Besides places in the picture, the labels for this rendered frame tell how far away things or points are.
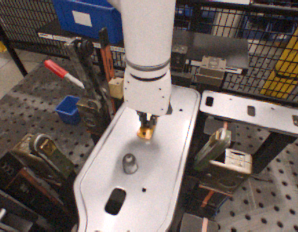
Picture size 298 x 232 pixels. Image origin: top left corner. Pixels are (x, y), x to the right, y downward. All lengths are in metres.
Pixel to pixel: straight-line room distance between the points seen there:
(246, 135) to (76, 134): 0.78
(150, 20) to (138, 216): 0.34
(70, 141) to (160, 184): 0.57
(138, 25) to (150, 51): 0.04
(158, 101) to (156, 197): 0.20
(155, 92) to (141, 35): 0.12
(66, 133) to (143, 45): 0.71
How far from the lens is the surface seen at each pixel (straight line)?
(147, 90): 0.38
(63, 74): 0.52
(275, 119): 0.63
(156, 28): 0.30
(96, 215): 0.42
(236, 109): 0.61
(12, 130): 1.09
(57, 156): 0.45
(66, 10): 0.93
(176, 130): 0.51
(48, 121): 1.04
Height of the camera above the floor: 1.40
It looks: 48 degrees down
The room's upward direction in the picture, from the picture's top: straight up
